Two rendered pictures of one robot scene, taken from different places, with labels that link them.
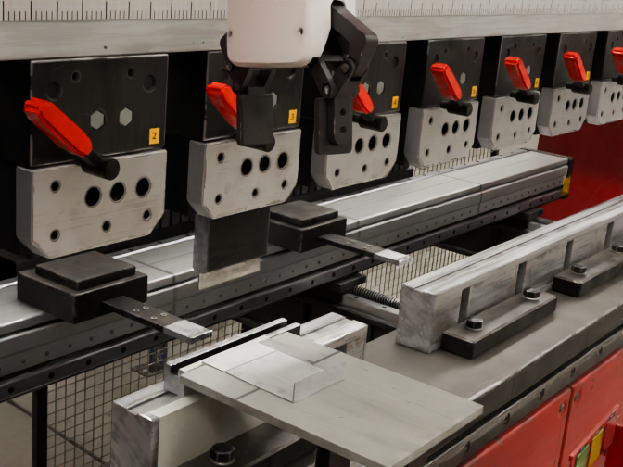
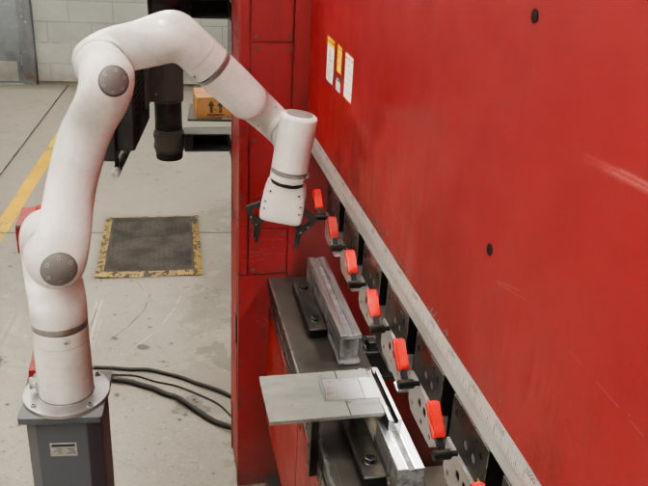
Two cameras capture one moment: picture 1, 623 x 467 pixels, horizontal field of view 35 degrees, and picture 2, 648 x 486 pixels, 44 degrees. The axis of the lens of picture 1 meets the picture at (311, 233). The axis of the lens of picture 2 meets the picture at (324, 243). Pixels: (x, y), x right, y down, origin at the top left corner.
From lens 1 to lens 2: 2.40 m
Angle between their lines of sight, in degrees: 117
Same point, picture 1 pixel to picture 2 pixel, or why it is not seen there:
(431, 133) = (413, 393)
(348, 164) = (386, 349)
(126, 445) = not seen: hidden behind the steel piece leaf
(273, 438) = (353, 428)
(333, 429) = (292, 379)
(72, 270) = not seen: hidden behind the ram
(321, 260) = not seen: outside the picture
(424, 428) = (271, 397)
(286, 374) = (340, 389)
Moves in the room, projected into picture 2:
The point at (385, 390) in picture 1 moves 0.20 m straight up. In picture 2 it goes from (306, 405) to (310, 329)
